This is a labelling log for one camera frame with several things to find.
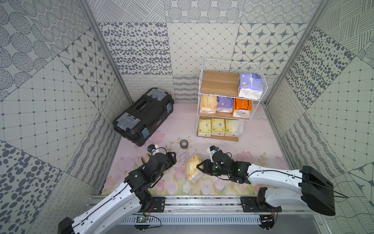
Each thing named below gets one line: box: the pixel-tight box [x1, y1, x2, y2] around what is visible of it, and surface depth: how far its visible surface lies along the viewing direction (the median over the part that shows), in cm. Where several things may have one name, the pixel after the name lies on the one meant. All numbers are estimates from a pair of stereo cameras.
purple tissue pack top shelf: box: [238, 72, 264, 100], surface depth 66 cm
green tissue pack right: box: [224, 118, 244, 137], surface depth 100 cm
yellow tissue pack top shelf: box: [186, 154, 206, 184], surface depth 78 cm
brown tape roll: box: [179, 139, 189, 150], surface depth 97 cm
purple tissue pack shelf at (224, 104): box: [216, 96, 234, 114], surface depth 83 cm
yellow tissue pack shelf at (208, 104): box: [199, 94, 218, 114], surface depth 82 cm
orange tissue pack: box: [232, 97, 252, 118], surface depth 78 cm
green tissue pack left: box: [197, 118, 212, 138], surface depth 100 cm
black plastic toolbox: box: [112, 87, 175, 147], surface depth 95 cm
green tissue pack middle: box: [211, 117, 225, 137], surface depth 100 cm
